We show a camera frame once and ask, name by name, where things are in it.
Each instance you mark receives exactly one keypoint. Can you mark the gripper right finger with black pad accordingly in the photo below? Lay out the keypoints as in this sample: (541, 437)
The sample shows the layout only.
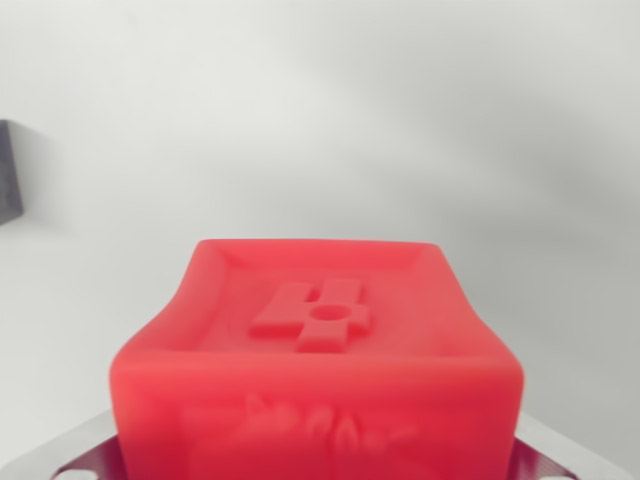
(542, 457)

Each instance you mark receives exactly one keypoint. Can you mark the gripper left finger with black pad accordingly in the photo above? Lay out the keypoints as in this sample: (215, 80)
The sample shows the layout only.
(97, 457)

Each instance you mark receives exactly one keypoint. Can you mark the red embossed cube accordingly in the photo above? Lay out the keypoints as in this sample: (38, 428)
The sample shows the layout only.
(320, 380)

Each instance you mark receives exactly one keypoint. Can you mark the grey embossed cube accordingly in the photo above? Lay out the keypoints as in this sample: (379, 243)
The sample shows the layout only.
(9, 175)

